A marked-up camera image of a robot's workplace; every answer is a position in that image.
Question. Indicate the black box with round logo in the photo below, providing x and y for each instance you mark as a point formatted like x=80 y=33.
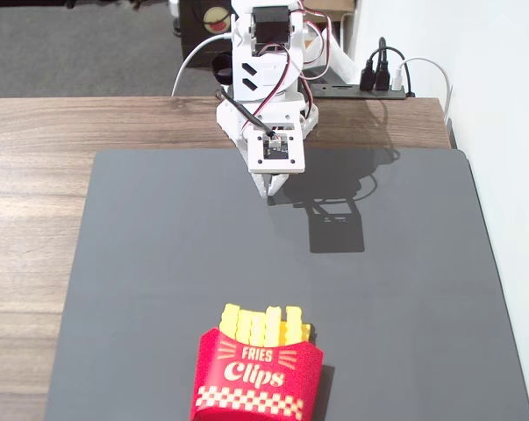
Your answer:
x=198 y=30

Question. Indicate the white usb plug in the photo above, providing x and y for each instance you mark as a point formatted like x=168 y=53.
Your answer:
x=398 y=79

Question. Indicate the yellow crinkle fry clip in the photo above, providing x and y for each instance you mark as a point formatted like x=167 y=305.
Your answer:
x=294 y=324
x=245 y=328
x=307 y=331
x=259 y=330
x=273 y=325
x=229 y=319

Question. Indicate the black usb plug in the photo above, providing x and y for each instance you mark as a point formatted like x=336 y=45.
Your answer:
x=381 y=78
x=366 y=76

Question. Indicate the chrome metal post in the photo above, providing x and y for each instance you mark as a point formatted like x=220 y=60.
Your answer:
x=174 y=15

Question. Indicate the grey table mat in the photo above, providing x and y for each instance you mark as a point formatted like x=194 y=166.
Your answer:
x=159 y=263

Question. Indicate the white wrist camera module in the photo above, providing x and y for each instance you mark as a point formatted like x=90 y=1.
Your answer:
x=276 y=151

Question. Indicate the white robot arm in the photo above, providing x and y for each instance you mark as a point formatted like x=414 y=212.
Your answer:
x=242 y=52

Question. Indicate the brown cardboard box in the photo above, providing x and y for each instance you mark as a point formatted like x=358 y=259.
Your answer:
x=330 y=4

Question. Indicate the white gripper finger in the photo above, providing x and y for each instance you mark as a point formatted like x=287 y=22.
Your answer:
x=278 y=180
x=261 y=183

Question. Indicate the black usb hub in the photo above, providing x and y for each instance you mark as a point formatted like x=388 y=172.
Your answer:
x=334 y=90

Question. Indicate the red fries clips box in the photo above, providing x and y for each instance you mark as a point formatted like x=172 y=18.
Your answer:
x=255 y=381

